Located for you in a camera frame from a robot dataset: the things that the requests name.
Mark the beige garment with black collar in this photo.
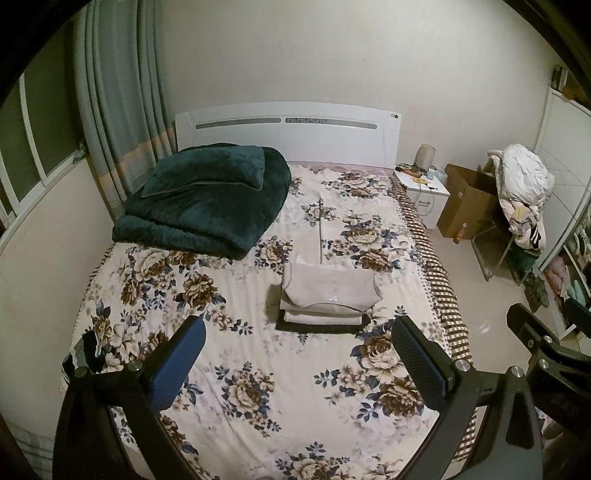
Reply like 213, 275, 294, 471
280, 263, 382, 316

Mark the pile of clothes on chair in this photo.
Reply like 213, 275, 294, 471
485, 144, 555, 252

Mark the white wardrobe shelf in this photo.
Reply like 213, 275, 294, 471
533, 64, 591, 340

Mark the brown cardboard box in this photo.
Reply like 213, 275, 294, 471
437, 164, 498, 239

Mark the floral bed sheet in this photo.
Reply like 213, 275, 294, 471
72, 166, 471, 479

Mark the white nightstand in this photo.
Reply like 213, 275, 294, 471
394, 170, 450, 230

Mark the folded black garment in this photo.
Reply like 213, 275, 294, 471
276, 310, 370, 335

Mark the folded white garment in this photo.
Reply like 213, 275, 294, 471
283, 310, 363, 326

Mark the beige lamp on nightstand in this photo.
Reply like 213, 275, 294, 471
414, 144, 436, 171

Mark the dark green folded blanket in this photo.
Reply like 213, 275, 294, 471
112, 147, 291, 259

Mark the dark green pillow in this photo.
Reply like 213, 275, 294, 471
142, 145, 266, 198

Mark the teal curtain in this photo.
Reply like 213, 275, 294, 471
73, 1, 176, 217

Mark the white bed headboard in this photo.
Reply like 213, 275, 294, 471
174, 102, 402, 169

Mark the metal frame chair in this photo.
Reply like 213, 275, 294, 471
471, 224, 540, 285

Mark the window frame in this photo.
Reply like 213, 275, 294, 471
1, 67, 84, 233

